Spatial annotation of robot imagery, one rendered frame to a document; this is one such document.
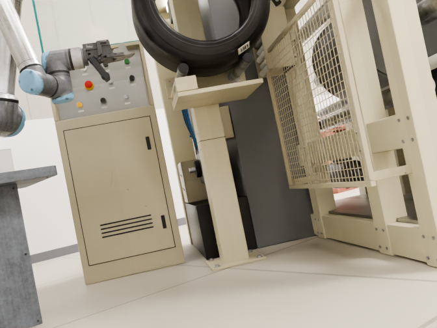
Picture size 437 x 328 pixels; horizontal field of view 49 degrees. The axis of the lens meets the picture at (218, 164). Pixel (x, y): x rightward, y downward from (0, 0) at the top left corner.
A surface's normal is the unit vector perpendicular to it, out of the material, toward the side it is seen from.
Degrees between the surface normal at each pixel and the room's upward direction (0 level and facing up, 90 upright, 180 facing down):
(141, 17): 99
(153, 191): 90
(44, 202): 90
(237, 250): 90
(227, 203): 90
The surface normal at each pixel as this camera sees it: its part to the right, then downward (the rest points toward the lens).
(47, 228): 0.58, -0.14
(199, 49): 0.13, 0.13
